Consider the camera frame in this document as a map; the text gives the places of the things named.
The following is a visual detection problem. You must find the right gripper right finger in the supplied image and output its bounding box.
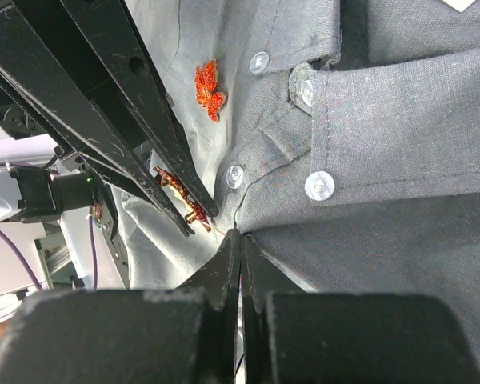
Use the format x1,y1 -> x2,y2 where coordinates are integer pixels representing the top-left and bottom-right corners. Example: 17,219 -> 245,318
240,237 -> 480,383

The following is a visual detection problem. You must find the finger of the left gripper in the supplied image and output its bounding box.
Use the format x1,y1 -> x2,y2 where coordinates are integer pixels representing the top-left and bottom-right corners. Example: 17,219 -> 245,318
62,1 -> 218,217
0,1 -> 192,236

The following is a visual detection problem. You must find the grey button shirt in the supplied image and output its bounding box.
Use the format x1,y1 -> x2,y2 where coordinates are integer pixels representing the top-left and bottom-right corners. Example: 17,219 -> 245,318
127,1 -> 480,366

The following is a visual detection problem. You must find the orange flower brooch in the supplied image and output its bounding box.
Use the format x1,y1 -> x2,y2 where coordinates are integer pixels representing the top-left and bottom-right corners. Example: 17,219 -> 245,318
194,59 -> 226,123
154,166 -> 226,235

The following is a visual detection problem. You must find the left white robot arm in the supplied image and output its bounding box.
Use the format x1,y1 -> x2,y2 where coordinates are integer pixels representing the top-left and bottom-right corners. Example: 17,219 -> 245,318
0,1 -> 218,236

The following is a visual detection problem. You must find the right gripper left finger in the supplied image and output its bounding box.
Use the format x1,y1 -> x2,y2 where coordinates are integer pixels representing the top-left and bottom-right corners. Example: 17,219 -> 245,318
0,230 -> 240,383

